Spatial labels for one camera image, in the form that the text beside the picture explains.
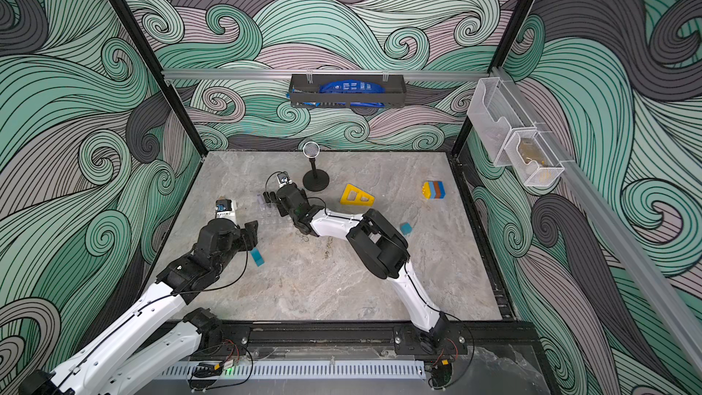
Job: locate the black corner frame post left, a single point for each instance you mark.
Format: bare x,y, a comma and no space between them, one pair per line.
128,21

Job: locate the teal small cube block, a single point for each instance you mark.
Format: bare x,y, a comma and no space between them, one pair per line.
406,228

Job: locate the clear wall bin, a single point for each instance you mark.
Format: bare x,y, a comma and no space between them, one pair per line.
510,135

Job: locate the black corner frame post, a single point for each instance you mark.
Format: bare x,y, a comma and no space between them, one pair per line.
520,12
128,21

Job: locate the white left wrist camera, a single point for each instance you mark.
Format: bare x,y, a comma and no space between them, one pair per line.
226,209

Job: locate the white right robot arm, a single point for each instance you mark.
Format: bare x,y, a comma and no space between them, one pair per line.
381,248

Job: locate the aluminium rail wall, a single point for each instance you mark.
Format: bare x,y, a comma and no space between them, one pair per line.
672,310
285,74

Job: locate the white perforated cable duct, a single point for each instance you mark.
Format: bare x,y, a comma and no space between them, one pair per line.
326,370

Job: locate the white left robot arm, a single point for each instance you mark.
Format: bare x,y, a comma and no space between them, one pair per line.
121,360

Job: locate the aluminium rail back wall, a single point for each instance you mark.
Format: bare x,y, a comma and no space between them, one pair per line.
285,74

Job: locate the yellow triangle stencil block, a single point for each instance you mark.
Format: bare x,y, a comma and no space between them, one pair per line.
354,196

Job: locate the black corner frame post right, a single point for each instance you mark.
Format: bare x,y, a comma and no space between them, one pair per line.
520,12

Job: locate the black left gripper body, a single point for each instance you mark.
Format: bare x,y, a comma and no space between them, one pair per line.
247,239

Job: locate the multicolour stacked toy bricks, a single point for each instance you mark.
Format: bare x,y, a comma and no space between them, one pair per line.
433,189

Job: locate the black wall shelf tray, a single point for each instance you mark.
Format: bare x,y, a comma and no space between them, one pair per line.
303,92

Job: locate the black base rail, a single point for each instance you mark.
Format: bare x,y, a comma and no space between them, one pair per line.
398,337

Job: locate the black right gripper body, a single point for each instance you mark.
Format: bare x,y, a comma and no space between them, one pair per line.
291,209

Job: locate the black microphone stand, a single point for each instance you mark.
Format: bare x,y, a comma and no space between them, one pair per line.
315,179

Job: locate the teal curved arch block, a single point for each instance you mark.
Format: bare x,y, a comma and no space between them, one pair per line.
257,257

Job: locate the clear acrylic lipstick organizer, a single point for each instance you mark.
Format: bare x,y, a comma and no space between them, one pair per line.
270,218

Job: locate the blue plastic object in tray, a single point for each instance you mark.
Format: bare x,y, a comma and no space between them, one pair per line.
351,87

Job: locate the aluminium rail right wall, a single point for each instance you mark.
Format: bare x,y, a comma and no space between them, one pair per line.
672,310

